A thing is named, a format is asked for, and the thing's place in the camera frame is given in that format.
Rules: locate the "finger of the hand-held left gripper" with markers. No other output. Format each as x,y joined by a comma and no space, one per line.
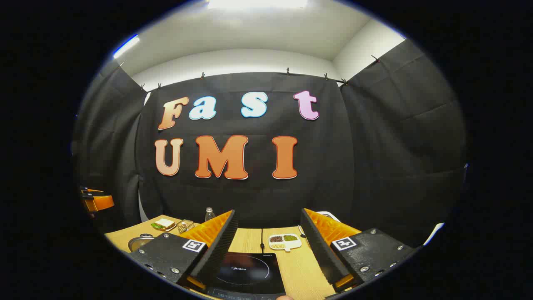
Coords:
100,203

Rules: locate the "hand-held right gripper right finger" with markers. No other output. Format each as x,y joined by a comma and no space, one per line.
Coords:
318,250

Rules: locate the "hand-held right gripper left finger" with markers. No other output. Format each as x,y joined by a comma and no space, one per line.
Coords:
218,250

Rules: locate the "black induction cooktop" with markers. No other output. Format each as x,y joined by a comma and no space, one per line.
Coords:
250,271

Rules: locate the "white divided dish of beans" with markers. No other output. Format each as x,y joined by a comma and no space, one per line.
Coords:
287,246

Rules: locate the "clear plastic water bottle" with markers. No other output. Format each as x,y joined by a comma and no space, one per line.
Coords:
209,216

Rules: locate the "white toaster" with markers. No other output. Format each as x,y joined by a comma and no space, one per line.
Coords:
330,214

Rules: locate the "sandwich with lettuce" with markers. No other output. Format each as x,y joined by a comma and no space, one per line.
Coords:
164,223

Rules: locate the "black backdrop cloth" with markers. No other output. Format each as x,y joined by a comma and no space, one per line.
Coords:
333,166

